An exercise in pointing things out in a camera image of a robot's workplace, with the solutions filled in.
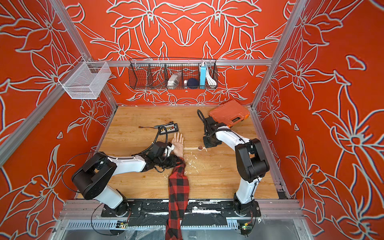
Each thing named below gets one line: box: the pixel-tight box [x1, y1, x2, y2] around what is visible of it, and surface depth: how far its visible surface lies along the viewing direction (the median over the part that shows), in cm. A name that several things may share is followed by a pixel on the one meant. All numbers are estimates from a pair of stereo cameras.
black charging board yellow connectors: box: [154, 121, 179, 138], surface depth 106 cm
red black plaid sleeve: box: [165, 157, 190, 240], surface depth 75 cm
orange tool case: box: [209, 100, 250, 128], surface depth 110 cm
